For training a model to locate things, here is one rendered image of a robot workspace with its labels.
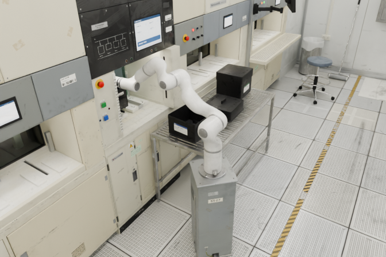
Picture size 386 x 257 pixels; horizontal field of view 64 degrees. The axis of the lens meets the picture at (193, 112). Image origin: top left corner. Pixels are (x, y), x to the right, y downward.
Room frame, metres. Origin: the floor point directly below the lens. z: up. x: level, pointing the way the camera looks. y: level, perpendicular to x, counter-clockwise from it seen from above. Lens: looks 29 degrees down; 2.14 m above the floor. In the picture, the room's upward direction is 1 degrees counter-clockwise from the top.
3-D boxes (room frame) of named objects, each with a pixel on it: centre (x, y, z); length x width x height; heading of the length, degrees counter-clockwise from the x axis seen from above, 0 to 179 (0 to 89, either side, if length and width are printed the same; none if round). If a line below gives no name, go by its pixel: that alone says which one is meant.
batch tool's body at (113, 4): (2.39, 0.74, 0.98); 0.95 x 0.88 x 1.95; 56
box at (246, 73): (2.93, -0.43, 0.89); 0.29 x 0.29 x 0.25; 58
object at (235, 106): (2.52, -0.28, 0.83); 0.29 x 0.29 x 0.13; 58
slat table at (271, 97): (2.54, -0.25, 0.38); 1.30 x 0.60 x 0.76; 146
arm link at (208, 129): (1.66, -0.11, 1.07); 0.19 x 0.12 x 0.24; 144
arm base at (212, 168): (1.68, -0.13, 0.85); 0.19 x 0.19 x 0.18
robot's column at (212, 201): (1.68, -0.13, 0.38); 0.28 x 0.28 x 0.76; 11
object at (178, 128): (2.19, 0.01, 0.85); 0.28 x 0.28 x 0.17; 51
